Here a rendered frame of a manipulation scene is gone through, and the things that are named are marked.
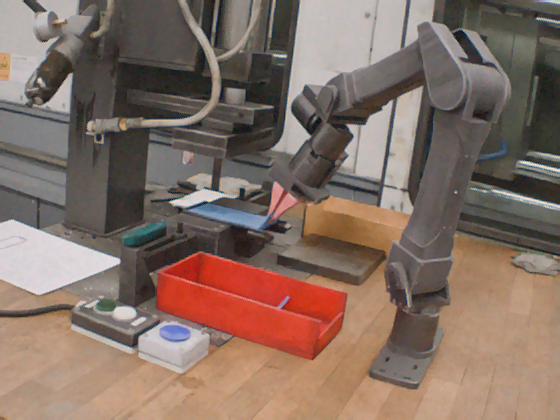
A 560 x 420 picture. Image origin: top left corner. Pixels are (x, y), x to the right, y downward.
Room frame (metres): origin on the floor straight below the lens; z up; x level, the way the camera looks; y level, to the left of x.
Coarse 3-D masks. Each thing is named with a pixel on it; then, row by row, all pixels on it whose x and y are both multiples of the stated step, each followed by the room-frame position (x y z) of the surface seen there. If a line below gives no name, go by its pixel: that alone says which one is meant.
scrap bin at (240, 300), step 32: (192, 256) 0.94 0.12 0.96; (160, 288) 0.85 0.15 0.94; (192, 288) 0.83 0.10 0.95; (224, 288) 0.94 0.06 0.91; (256, 288) 0.92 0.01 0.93; (288, 288) 0.90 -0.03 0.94; (320, 288) 0.88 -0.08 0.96; (192, 320) 0.83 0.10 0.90; (224, 320) 0.81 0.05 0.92; (256, 320) 0.79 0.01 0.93; (288, 320) 0.78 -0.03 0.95; (320, 320) 0.76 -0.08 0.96; (288, 352) 0.77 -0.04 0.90
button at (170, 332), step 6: (168, 324) 0.74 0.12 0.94; (162, 330) 0.72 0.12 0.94; (168, 330) 0.72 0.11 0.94; (174, 330) 0.72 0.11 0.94; (180, 330) 0.73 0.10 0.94; (186, 330) 0.73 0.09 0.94; (162, 336) 0.71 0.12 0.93; (168, 336) 0.71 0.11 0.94; (174, 336) 0.71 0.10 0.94; (180, 336) 0.71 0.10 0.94; (186, 336) 0.72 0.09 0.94
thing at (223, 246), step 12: (168, 228) 1.03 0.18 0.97; (204, 240) 1.01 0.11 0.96; (216, 240) 1.00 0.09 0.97; (228, 240) 1.03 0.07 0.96; (240, 240) 1.13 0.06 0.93; (192, 252) 1.01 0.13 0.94; (216, 252) 1.00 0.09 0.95; (228, 252) 1.04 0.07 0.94; (240, 252) 1.13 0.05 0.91; (252, 252) 1.13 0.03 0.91; (168, 264) 1.03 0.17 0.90
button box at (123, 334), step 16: (64, 304) 0.79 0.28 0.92; (80, 304) 0.78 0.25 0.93; (80, 320) 0.74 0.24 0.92; (96, 320) 0.73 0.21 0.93; (112, 320) 0.74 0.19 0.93; (128, 320) 0.74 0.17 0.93; (144, 320) 0.75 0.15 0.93; (96, 336) 0.73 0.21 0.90; (112, 336) 0.72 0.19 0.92; (128, 336) 0.71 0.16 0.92; (128, 352) 0.71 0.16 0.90
